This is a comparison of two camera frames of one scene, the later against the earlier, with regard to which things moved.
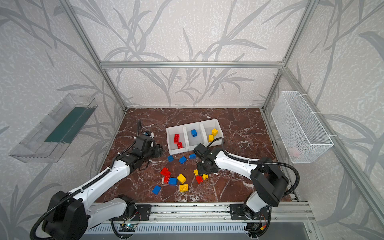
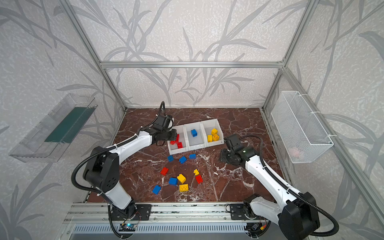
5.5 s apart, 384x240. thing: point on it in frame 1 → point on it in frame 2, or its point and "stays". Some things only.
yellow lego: x=214 y=131 stays
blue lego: x=170 y=158 stays
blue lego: x=194 y=133 stays
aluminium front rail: x=292 y=212 stays
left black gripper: x=155 y=151 → x=169 y=135
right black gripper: x=205 y=167 → x=227 y=155
